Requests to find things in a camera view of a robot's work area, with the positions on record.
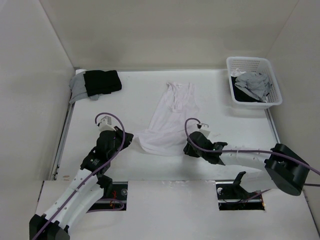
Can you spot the folded grey tank top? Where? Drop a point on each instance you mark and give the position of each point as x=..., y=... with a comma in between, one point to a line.
x=78, y=89

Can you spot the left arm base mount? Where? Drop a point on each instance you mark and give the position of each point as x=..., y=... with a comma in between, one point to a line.
x=112, y=200

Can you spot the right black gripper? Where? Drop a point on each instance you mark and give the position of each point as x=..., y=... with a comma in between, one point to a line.
x=188, y=150

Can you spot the white garment in basket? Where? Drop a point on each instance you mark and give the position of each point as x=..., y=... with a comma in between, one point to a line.
x=236, y=72

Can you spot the grey tank top in basket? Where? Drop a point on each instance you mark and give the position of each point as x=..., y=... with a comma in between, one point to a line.
x=256, y=85

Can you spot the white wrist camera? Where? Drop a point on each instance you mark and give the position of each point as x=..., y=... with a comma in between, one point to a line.
x=105, y=124
x=204, y=129

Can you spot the white tank top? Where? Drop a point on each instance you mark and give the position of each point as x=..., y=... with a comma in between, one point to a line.
x=165, y=134

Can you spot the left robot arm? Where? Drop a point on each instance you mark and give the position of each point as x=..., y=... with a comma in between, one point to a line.
x=88, y=186

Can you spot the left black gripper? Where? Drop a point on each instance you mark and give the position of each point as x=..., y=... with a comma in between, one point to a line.
x=128, y=140

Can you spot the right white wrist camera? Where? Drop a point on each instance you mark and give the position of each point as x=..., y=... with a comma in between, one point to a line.
x=204, y=129

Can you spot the black garment in basket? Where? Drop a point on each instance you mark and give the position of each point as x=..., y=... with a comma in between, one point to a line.
x=241, y=96

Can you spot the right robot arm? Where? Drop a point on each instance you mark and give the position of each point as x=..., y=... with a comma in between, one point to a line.
x=281, y=169

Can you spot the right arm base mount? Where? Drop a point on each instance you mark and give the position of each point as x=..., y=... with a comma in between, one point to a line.
x=232, y=197

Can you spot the white plastic basket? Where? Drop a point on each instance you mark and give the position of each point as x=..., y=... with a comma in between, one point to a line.
x=258, y=65

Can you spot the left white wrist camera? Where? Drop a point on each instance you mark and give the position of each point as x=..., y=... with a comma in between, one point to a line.
x=105, y=124

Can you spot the folded black tank top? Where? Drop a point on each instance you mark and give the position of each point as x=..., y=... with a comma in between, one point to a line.
x=99, y=82

